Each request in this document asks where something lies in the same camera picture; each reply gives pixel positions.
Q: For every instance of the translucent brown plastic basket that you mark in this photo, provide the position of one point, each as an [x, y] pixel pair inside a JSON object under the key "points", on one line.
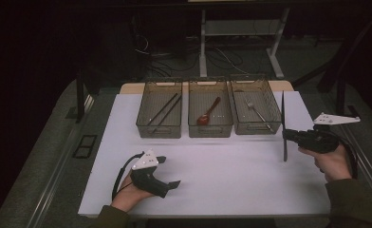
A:
{"points": [[149, 104], [220, 109], [241, 107]]}

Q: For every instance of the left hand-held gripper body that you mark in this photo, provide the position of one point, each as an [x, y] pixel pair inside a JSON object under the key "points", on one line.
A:
{"points": [[149, 182]]}

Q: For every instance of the silver metal fork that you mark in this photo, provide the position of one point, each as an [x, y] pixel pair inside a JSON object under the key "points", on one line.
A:
{"points": [[256, 113]]}

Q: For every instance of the person's left hand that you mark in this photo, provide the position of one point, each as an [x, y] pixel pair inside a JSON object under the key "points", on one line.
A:
{"points": [[128, 194]]}

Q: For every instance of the white metal desk frame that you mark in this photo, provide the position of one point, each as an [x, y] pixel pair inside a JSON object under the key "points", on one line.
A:
{"points": [[203, 47]]}

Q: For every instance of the white table board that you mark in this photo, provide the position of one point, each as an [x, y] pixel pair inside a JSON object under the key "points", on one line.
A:
{"points": [[219, 190]]}

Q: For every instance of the black metal stand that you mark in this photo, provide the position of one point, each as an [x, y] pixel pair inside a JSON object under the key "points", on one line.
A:
{"points": [[79, 98], [340, 98]]}

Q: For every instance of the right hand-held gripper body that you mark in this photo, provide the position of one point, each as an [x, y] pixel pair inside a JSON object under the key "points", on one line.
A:
{"points": [[318, 139]]}

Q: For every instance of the metal floor rail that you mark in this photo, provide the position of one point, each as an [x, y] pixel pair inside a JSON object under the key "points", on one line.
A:
{"points": [[369, 171], [52, 180]]}

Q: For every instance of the black floor outlet frame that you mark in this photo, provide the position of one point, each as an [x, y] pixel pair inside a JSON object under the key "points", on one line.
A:
{"points": [[85, 146]]}

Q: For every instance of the black chopstick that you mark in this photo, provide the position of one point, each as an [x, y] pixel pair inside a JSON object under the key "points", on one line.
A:
{"points": [[162, 109], [168, 112]]}

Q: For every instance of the person's right hand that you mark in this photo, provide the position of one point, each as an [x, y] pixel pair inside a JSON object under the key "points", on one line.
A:
{"points": [[331, 164]]}

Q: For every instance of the brown wooden spoon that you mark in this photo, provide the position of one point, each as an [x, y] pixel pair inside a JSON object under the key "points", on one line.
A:
{"points": [[203, 119]]}

